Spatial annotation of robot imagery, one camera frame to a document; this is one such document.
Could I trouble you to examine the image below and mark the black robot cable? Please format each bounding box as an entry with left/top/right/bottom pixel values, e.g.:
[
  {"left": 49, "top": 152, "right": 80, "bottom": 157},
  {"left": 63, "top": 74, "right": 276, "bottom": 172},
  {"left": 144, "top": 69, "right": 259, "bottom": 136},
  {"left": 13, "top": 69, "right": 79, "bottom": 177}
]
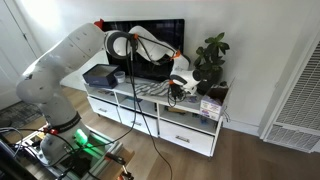
[{"left": 128, "top": 36, "right": 174, "bottom": 180}]

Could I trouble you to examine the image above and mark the white blue striped cloth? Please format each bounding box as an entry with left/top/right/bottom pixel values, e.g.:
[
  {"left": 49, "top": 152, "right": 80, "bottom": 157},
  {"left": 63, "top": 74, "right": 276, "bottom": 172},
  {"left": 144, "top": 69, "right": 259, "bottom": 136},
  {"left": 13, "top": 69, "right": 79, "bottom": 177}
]
[{"left": 133, "top": 79, "right": 174, "bottom": 98}]

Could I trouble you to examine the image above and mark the yellow brown item on shelf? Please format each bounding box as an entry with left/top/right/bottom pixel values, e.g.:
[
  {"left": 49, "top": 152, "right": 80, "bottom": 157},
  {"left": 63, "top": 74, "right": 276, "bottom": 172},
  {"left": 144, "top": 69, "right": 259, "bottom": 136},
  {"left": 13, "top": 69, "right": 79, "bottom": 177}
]
[{"left": 164, "top": 106, "right": 188, "bottom": 115}]

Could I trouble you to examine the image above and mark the grey patterned rug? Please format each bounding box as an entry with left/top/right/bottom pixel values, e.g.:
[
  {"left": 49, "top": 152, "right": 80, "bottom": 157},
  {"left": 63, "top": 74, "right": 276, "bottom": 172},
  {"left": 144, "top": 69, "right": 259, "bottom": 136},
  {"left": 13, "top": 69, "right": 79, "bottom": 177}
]
[{"left": 0, "top": 101, "right": 43, "bottom": 129}]

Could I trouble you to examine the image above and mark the white wall vent grille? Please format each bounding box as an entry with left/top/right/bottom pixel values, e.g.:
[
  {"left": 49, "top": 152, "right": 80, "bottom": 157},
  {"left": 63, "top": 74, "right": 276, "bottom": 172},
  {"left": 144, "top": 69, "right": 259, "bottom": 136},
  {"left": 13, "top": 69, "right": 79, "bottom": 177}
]
[{"left": 263, "top": 39, "right": 320, "bottom": 154}]

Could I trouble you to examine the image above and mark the green plant in black pot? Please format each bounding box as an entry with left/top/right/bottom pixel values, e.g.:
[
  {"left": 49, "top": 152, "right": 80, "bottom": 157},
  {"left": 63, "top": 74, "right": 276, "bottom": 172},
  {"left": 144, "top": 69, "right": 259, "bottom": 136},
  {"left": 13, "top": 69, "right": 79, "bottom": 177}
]
[{"left": 193, "top": 31, "right": 231, "bottom": 96}]

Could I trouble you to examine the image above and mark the red sequin hat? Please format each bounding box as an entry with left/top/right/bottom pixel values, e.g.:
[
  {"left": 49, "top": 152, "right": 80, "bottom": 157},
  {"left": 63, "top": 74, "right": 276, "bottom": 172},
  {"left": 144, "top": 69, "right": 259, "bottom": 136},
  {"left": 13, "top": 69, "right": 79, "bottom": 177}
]
[{"left": 93, "top": 18, "right": 105, "bottom": 30}]

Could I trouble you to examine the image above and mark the white drawer with metal handle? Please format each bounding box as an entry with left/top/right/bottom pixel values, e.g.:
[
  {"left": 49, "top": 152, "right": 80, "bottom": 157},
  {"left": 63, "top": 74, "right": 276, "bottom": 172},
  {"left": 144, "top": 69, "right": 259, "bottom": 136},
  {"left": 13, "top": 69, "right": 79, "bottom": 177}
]
[
  {"left": 118, "top": 107, "right": 159, "bottom": 138},
  {"left": 159, "top": 119, "right": 215, "bottom": 157},
  {"left": 87, "top": 96, "right": 122, "bottom": 123}
]

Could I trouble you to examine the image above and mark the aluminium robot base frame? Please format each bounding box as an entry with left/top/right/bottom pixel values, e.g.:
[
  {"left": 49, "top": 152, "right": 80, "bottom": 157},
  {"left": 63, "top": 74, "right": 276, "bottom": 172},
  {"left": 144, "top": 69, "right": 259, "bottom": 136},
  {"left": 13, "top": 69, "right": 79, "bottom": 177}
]
[{"left": 19, "top": 123, "right": 134, "bottom": 180}]

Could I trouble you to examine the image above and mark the clear plastic cup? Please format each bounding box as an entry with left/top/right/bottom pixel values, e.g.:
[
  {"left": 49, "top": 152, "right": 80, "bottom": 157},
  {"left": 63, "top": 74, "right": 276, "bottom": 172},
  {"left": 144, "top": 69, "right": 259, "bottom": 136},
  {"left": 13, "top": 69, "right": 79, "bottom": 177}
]
[{"left": 113, "top": 70, "right": 126, "bottom": 84}]

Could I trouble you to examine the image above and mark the black flat screen television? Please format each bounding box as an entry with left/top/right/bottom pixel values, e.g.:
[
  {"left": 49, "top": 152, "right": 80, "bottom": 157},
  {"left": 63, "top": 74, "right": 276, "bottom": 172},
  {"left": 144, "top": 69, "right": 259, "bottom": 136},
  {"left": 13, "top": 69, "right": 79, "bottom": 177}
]
[{"left": 99, "top": 18, "right": 185, "bottom": 83}]

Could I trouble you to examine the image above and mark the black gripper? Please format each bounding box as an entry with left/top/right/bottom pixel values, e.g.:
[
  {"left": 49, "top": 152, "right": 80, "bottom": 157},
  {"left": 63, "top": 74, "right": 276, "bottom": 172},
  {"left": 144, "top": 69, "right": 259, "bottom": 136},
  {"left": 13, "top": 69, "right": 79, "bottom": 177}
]
[{"left": 168, "top": 81, "right": 190, "bottom": 104}]

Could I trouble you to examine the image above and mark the white tv stand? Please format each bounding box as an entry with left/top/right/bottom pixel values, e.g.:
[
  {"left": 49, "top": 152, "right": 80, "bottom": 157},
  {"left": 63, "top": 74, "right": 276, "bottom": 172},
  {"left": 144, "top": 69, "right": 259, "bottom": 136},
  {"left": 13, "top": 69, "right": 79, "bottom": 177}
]
[{"left": 83, "top": 76, "right": 224, "bottom": 158}]

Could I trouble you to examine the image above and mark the white door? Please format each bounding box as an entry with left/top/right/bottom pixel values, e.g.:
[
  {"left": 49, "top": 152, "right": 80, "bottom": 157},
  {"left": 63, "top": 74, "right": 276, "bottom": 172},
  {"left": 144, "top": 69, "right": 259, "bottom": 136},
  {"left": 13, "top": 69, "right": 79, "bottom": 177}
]
[{"left": 0, "top": 0, "right": 44, "bottom": 111}]

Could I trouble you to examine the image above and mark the white cardboard box purple print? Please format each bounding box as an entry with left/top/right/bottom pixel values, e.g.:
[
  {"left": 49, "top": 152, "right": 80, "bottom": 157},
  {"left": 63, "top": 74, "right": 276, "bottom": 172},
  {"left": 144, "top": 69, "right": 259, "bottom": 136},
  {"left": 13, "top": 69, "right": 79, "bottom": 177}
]
[{"left": 199, "top": 78, "right": 234, "bottom": 122}]

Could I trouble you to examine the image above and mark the orange black clamp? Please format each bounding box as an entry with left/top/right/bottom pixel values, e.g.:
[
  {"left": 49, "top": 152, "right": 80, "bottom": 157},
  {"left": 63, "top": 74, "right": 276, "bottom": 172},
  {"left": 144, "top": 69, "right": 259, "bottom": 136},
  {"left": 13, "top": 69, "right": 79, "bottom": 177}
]
[{"left": 104, "top": 152, "right": 134, "bottom": 180}]

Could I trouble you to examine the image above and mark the dark blue open shoebox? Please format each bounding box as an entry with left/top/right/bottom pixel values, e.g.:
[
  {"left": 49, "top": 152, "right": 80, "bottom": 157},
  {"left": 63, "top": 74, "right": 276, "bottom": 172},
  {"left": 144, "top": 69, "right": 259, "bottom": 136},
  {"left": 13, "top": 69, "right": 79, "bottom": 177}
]
[{"left": 82, "top": 63, "right": 122, "bottom": 89}]

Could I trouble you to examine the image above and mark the black cable with orange clips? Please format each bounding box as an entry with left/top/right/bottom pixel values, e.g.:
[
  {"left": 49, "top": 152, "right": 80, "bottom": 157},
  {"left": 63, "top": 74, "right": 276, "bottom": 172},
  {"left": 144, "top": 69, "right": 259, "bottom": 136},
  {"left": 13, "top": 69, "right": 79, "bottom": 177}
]
[{"left": 131, "top": 33, "right": 183, "bottom": 63}]

